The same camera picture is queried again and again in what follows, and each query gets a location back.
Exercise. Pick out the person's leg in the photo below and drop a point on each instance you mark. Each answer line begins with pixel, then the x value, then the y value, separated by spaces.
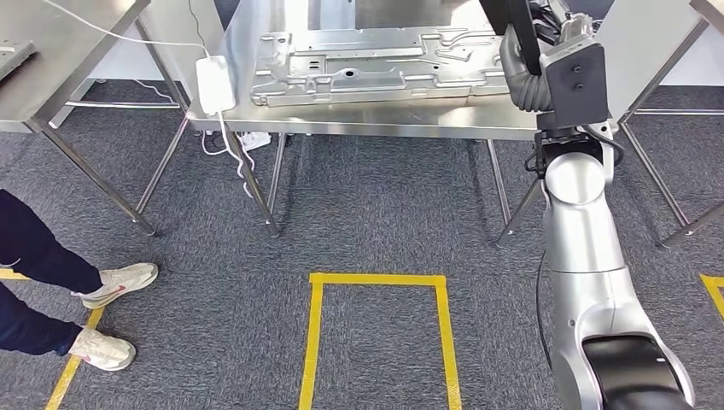
pixel 28 328
pixel 39 243

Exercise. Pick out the stainless steel workbench table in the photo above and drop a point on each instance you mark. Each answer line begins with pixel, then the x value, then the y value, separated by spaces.
pixel 396 120

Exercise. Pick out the person's right leg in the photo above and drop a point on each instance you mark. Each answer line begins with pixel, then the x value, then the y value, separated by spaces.
pixel 28 328

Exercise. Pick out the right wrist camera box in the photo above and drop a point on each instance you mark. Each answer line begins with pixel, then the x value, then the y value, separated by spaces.
pixel 565 51

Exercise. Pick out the stamped sheet metal plate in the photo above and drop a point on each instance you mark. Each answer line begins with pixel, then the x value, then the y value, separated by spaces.
pixel 367 79

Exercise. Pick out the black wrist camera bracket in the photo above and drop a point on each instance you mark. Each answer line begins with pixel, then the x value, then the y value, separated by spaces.
pixel 577 96

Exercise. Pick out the person's left leg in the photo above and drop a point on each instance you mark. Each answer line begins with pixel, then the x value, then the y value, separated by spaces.
pixel 39 243

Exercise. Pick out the person's right shoe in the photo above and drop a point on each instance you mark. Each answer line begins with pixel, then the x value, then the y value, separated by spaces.
pixel 104 351

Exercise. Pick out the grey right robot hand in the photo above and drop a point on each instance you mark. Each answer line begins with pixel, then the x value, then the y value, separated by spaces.
pixel 574 28

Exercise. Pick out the grey metal plate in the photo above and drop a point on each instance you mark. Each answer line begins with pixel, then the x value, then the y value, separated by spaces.
pixel 14 56

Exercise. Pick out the large white power strip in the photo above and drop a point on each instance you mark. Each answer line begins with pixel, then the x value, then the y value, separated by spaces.
pixel 215 85

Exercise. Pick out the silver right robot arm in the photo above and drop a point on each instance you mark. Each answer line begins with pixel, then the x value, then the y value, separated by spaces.
pixel 582 237

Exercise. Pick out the white divider board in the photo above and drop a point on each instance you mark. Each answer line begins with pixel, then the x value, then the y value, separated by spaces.
pixel 639 51
pixel 181 34

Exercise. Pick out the black plastic panel part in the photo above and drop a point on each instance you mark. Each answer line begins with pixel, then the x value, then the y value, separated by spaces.
pixel 512 28

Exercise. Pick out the white floor socket strip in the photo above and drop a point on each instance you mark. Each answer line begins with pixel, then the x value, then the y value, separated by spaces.
pixel 254 140

